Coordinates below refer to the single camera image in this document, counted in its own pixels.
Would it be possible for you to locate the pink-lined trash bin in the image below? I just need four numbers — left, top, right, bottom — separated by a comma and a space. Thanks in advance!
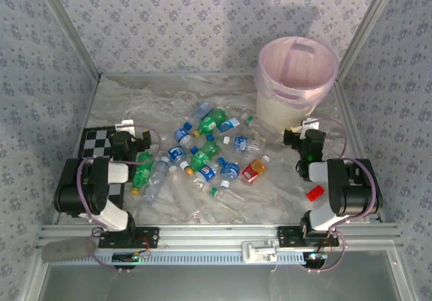
253, 36, 340, 109

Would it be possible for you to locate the white latch bracket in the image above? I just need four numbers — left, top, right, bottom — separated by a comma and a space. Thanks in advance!
241, 239, 279, 265

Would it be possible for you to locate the red plastic block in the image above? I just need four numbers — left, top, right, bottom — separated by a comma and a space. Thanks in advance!
306, 185, 325, 202

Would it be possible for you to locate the grey slotted cable duct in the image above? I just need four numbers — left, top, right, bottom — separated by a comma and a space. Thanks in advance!
84, 249, 311, 265

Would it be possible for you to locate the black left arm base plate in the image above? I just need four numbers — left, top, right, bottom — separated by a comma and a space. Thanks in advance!
97, 226, 159, 250

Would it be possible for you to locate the clear bottle green cap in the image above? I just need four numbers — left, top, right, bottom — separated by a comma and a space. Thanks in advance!
201, 184, 247, 214
240, 113, 271, 143

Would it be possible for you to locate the grey front panel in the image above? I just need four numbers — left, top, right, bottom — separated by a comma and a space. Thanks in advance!
36, 250, 418, 301

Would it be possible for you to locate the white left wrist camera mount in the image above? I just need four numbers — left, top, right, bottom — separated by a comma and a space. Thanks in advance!
115, 119, 136, 135

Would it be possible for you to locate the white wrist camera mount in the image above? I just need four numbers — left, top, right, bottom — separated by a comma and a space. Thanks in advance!
301, 118, 321, 132
115, 119, 136, 135

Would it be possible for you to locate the aluminium frame post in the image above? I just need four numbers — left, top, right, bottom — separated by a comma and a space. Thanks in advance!
337, 0, 404, 78

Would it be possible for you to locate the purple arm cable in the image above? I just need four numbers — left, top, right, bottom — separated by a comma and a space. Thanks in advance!
77, 124, 163, 272
308, 118, 377, 274

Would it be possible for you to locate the grey oblong pad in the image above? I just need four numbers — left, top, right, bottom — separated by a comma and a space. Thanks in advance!
40, 239, 91, 263

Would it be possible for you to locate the red label orange bottle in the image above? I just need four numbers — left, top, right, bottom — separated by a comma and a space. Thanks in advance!
240, 155, 271, 184

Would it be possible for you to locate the circuit board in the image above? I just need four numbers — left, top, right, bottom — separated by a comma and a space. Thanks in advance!
303, 252, 328, 268
112, 248, 151, 263

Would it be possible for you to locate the crushed clear bottle blue label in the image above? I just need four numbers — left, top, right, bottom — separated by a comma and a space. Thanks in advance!
191, 101, 214, 119

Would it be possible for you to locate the right circuit board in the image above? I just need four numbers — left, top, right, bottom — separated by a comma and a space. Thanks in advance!
303, 252, 328, 268

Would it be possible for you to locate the cream plastic bin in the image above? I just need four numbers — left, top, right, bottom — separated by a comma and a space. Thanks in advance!
255, 84, 322, 136

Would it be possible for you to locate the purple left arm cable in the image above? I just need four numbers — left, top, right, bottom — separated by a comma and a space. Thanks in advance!
77, 124, 163, 272

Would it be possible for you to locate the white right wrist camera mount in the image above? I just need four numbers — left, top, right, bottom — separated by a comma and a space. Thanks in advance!
301, 118, 321, 132

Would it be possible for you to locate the clear bottle Pepsi logo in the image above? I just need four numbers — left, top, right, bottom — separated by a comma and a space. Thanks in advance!
192, 163, 217, 184

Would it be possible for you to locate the green bottle yellow cap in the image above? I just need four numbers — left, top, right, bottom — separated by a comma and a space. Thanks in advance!
192, 108, 227, 138
130, 151, 156, 196
184, 138, 223, 176

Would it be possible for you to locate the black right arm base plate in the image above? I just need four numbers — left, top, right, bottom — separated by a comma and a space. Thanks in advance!
277, 225, 340, 248

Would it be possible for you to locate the aluminium rail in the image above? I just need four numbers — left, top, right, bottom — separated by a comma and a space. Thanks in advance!
38, 222, 402, 248

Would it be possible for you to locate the left circuit board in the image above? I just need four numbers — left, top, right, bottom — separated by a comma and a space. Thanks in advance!
112, 248, 151, 263

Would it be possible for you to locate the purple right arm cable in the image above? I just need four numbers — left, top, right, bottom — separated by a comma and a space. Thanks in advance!
308, 118, 377, 274

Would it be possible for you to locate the black grey checkerboard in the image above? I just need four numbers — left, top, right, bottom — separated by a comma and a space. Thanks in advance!
78, 125, 126, 211

